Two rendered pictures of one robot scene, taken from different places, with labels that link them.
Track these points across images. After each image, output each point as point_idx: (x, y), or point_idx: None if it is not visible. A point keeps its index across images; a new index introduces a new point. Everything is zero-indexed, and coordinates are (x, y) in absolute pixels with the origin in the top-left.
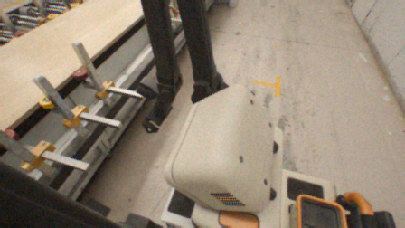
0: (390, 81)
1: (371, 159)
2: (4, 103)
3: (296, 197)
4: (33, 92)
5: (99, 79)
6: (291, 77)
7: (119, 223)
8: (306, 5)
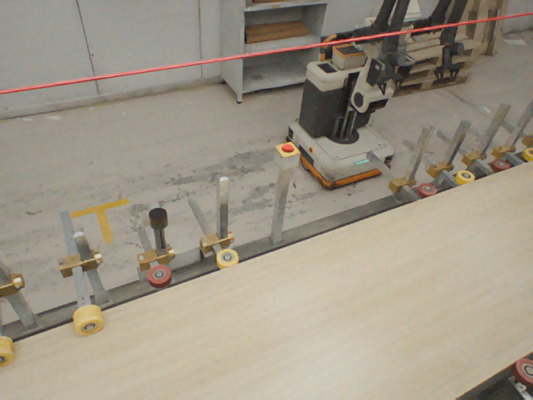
0: (13, 113)
1: (174, 120)
2: (511, 198)
3: (333, 70)
4: (481, 194)
5: (408, 165)
6: (59, 201)
7: (436, 15)
8: None
